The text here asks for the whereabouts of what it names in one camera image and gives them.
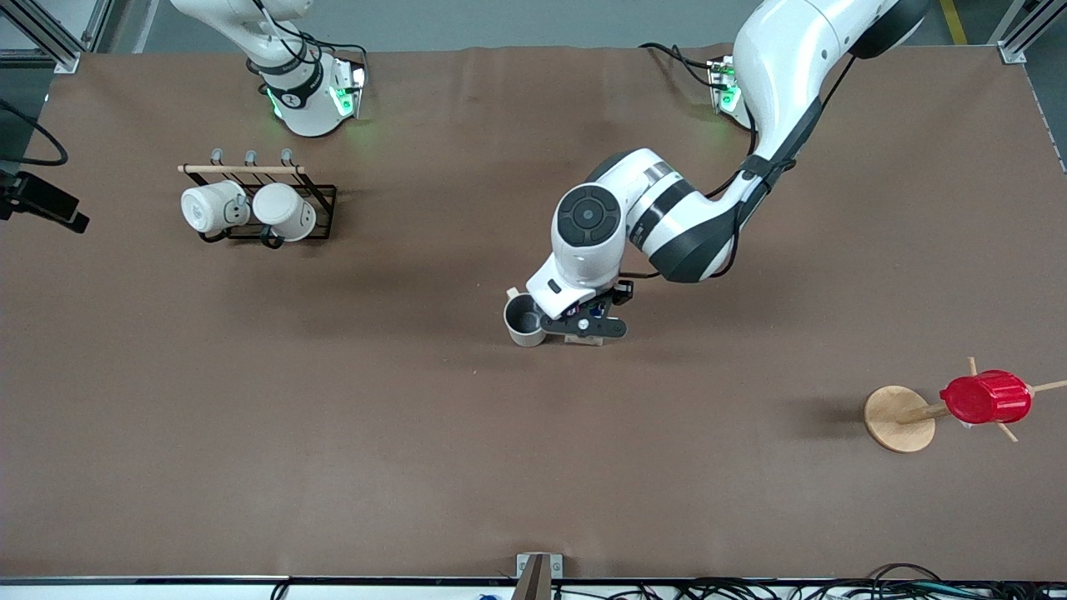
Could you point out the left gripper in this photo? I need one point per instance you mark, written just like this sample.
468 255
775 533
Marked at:
618 293

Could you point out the blue white milk carton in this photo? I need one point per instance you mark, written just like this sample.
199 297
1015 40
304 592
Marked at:
583 342

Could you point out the white mug with dark interior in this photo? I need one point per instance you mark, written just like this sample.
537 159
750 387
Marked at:
523 321

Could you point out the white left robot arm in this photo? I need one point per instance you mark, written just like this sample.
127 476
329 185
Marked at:
775 67

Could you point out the wooden peg cup stand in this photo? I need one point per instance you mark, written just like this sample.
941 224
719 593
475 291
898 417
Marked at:
896 421

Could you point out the red plastic cup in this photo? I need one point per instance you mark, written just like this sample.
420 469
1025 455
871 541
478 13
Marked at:
988 397

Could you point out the white mug with face print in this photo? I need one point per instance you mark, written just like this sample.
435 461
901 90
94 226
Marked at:
204 208

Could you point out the wooden rack rod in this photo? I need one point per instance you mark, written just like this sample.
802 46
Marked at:
233 169

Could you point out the aluminium frame profile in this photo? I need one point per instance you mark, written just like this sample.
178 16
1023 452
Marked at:
50 37
1021 37

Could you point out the grey metal bracket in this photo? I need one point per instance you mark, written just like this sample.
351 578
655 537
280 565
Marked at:
523 565

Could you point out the brown wooden post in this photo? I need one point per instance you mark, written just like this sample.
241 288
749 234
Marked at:
533 586

